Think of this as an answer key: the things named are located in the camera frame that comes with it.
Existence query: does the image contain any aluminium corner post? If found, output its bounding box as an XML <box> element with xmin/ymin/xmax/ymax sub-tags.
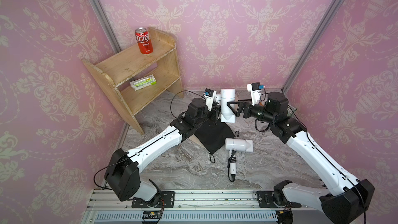
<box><xmin>281</xmin><ymin>0</ymin><xmax>344</xmax><ymax>94</ymax></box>
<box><xmin>89</xmin><ymin>0</ymin><xmax>122</xmax><ymax>53</ymax></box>

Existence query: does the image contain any green white box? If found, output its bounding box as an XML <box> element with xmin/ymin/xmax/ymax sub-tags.
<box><xmin>130</xmin><ymin>75</ymin><xmax>157</xmax><ymax>91</ymax></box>

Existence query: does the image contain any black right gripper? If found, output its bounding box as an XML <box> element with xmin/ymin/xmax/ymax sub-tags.
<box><xmin>229</xmin><ymin>99</ymin><xmax>278</xmax><ymax>128</ymax></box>

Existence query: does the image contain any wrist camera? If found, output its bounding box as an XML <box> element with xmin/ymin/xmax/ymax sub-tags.
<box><xmin>247</xmin><ymin>83</ymin><xmax>264</xmax><ymax>106</ymax></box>
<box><xmin>203</xmin><ymin>88</ymin><xmax>217</xmax><ymax>111</ymax></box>

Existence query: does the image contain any right aluminium corner post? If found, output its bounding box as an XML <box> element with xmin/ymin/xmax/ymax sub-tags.
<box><xmin>281</xmin><ymin>0</ymin><xmax>344</xmax><ymax>94</ymax></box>

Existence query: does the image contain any black drawstring bag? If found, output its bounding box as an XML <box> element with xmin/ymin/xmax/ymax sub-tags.
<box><xmin>195</xmin><ymin>120</ymin><xmax>239</xmax><ymax>163</ymax></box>

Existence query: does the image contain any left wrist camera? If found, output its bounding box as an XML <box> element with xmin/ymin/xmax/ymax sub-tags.
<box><xmin>203</xmin><ymin>88</ymin><xmax>217</xmax><ymax>111</ymax></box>

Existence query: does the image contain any red cola can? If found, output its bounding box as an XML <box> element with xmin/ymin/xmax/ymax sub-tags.
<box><xmin>135</xmin><ymin>28</ymin><xmax>153</xmax><ymax>55</ymax></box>

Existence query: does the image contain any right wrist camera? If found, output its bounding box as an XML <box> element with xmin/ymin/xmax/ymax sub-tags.
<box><xmin>247</xmin><ymin>83</ymin><xmax>264</xmax><ymax>106</ymax></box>

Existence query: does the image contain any left aluminium corner post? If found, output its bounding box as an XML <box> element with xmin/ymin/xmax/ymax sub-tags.
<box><xmin>89</xmin><ymin>0</ymin><xmax>122</xmax><ymax>53</ymax></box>

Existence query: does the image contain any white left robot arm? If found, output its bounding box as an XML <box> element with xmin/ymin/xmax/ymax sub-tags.
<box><xmin>104</xmin><ymin>97</ymin><xmax>221</xmax><ymax>205</ymax></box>

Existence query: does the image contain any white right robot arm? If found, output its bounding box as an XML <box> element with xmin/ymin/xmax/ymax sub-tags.
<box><xmin>223</xmin><ymin>92</ymin><xmax>375</xmax><ymax>224</ymax></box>

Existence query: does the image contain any wooden two-tier shelf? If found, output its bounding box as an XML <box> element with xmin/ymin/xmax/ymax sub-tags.
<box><xmin>82</xmin><ymin>28</ymin><xmax>182</xmax><ymax>134</ymax></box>

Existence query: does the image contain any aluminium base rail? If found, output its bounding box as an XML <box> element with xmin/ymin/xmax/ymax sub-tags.
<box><xmin>81</xmin><ymin>189</ymin><xmax>331</xmax><ymax>224</ymax></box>

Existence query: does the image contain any white hair dryer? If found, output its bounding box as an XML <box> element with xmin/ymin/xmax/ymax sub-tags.
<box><xmin>216</xmin><ymin>89</ymin><xmax>236</xmax><ymax>123</ymax></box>
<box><xmin>224</xmin><ymin>137</ymin><xmax>254</xmax><ymax>183</ymax></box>

